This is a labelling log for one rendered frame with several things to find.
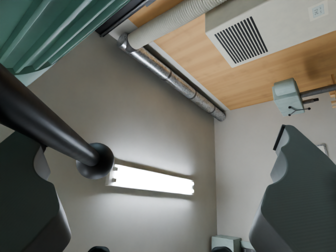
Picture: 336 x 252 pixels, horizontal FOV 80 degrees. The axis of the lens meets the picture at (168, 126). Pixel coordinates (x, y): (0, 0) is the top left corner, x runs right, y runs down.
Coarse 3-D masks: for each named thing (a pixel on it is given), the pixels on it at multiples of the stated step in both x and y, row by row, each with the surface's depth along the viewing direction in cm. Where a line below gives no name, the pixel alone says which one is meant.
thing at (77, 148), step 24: (0, 72) 5; (0, 96) 5; (24, 96) 6; (0, 120) 6; (24, 120) 7; (48, 120) 8; (48, 144) 9; (72, 144) 11; (96, 144) 19; (96, 168) 18
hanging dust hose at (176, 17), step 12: (192, 0) 146; (204, 0) 142; (216, 0) 140; (168, 12) 160; (180, 12) 154; (192, 12) 151; (204, 12) 152; (144, 24) 175; (156, 24) 166; (168, 24) 162; (180, 24) 162; (132, 36) 183; (144, 36) 176; (156, 36) 175
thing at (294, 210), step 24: (288, 144) 9; (312, 144) 9; (288, 168) 8; (312, 168) 8; (264, 192) 7; (288, 192) 7; (312, 192) 7; (264, 216) 6; (288, 216) 6; (312, 216) 6; (264, 240) 6; (288, 240) 5; (312, 240) 5
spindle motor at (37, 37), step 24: (0, 0) 10; (24, 0) 10; (48, 0) 10; (72, 0) 11; (96, 0) 12; (120, 0) 13; (0, 24) 11; (24, 24) 11; (48, 24) 12; (72, 24) 13; (96, 24) 14; (0, 48) 13; (24, 48) 14; (48, 48) 16; (24, 72) 18
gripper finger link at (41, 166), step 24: (0, 144) 8; (24, 144) 9; (0, 168) 7; (24, 168) 7; (48, 168) 9; (0, 192) 6; (24, 192) 6; (48, 192) 7; (0, 216) 6; (24, 216) 6; (48, 216) 6; (0, 240) 5; (24, 240) 5; (48, 240) 6
